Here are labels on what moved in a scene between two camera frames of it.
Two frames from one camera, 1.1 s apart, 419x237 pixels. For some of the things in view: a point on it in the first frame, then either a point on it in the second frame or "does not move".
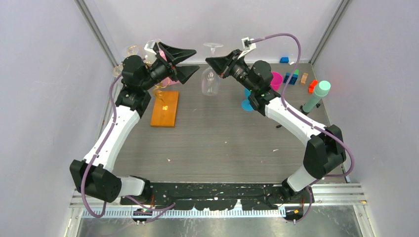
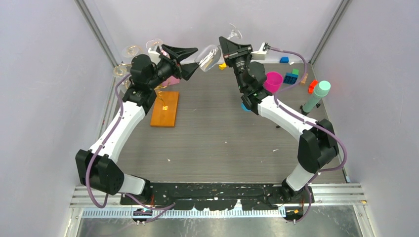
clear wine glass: (210, 78) -> (208, 58)
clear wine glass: (117, 70) does not move
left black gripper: (183, 73) does not move
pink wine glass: (276, 81) does not move
